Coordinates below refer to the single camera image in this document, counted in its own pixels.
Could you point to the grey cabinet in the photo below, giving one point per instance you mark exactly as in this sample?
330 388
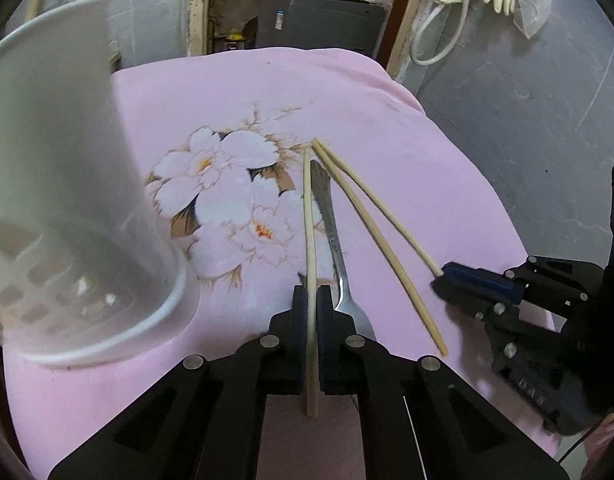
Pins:
353 25

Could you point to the wooden chopstick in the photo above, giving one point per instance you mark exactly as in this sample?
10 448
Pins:
387 252
312 372
350 172

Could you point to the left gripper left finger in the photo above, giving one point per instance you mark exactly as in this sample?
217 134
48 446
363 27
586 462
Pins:
203 419

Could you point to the metal fork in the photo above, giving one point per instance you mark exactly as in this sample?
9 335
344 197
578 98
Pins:
320 184

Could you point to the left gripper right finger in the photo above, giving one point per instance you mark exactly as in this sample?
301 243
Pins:
419 419

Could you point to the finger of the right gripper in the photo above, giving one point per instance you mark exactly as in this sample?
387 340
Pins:
481 277
472 300

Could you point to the white plastic utensil holder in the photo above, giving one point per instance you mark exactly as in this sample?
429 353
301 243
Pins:
87 273

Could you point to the pink floral tablecloth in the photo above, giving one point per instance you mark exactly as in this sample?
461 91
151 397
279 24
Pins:
230 129

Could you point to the hanging clear plastic bag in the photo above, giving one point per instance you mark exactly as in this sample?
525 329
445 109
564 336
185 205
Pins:
530 16

